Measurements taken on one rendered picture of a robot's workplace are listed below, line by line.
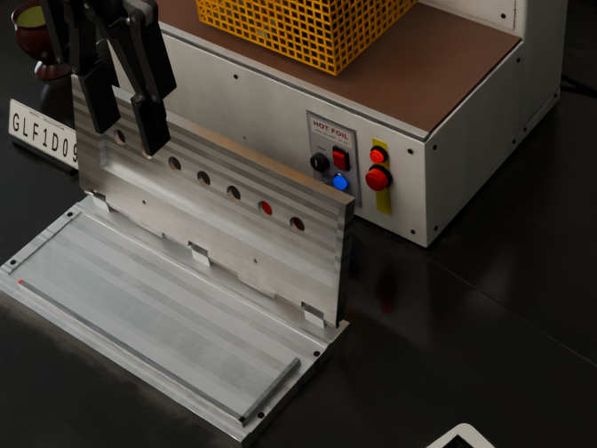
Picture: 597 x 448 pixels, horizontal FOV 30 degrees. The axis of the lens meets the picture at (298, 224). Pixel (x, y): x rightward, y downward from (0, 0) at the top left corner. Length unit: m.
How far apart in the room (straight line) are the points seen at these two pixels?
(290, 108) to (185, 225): 0.20
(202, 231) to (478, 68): 0.40
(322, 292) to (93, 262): 0.33
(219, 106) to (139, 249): 0.23
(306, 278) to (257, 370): 0.12
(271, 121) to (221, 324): 0.29
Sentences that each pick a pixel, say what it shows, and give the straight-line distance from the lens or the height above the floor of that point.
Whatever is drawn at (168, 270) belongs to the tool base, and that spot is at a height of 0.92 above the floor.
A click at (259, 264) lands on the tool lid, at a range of 1.36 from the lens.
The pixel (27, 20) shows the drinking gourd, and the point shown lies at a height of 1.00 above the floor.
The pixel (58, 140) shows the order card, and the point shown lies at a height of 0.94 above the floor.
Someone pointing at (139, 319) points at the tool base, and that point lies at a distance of 1.41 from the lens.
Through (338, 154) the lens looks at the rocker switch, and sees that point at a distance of 1.42.
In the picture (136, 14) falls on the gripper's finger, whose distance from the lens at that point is 0.96.
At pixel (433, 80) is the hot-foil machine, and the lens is 1.40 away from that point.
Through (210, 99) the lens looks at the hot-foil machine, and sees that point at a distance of 1.55.
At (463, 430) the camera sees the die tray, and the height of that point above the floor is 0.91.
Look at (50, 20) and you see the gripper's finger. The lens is 1.07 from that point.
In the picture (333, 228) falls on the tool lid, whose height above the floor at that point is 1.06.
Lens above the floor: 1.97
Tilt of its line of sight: 46 degrees down
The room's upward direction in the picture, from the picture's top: 8 degrees counter-clockwise
